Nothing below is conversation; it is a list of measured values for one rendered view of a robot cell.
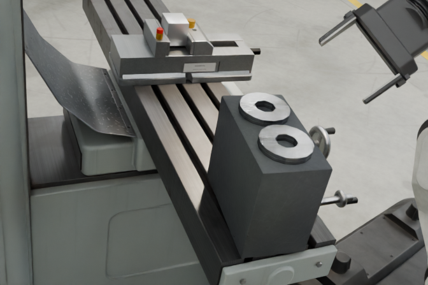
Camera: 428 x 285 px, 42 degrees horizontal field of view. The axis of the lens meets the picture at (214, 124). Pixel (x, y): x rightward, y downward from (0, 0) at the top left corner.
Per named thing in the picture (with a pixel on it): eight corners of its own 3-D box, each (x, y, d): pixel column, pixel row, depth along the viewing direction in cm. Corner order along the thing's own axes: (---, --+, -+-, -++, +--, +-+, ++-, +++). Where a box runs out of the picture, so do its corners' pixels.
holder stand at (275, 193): (262, 171, 114) (284, 87, 103) (305, 252, 97) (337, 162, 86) (206, 175, 110) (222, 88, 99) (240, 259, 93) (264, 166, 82)
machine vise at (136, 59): (232, 53, 156) (239, 16, 150) (252, 80, 145) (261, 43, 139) (107, 55, 144) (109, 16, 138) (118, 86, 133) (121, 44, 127)
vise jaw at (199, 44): (197, 32, 147) (199, 18, 145) (212, 55, 138) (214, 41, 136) (176, 32, 145) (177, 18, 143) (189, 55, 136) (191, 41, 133)
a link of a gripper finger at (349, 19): (321, 48, 83) (356, 22, 82) (321, 43, 80) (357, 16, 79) (314, 39, 83) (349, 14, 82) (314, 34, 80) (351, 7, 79)
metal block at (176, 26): (179, 34, 142) (182, 13, 139) (186, 45, 137) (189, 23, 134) (159, 34, 140) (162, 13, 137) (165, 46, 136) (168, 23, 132)
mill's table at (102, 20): (148, 4, 195) (149, -18, 191) (332, 277, 104) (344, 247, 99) (81, 4, 186) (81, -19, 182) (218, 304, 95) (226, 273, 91)
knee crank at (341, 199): (350, 196, 184) (355, 182, 180) (360, 208, 179) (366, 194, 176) (293, 206, 175) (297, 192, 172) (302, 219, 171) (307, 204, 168)
